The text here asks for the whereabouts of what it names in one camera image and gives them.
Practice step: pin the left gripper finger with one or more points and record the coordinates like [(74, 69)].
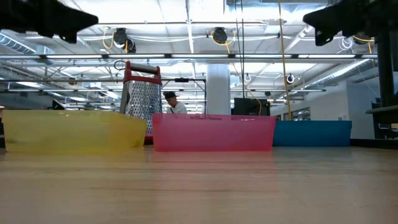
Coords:
[(79, 18)]

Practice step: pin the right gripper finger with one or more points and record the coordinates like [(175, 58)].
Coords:
[(323, 17)]

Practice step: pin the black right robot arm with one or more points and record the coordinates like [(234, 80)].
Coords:
[(385, 15)]

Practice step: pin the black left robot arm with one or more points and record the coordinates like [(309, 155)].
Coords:
[(9, 12)]

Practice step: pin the black monitor pole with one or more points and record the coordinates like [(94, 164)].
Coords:
[(385, 71)]

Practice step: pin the grey desk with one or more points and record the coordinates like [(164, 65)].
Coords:
[(384, 114)]

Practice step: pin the yellow plastic bin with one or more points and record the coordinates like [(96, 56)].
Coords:
[(71, 130)]

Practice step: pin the black cabinet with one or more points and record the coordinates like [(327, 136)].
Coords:
[(250, 105)]

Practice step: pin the blue plastic bin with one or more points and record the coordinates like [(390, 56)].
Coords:
[(312, 133)]

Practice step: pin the white building column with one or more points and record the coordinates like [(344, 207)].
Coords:
[(218, 90)]

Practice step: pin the person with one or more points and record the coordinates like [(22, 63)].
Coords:
[(177, 107)]

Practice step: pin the pink plastic bin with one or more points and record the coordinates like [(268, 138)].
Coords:
[(211, 132)]

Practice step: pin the silver air duct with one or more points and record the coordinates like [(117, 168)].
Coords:
[(15, 43)]

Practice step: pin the black metal workstation frame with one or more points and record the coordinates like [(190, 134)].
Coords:
[(182, 80)]

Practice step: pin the black aluminium table frame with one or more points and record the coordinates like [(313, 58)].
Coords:
[(374, 143)]

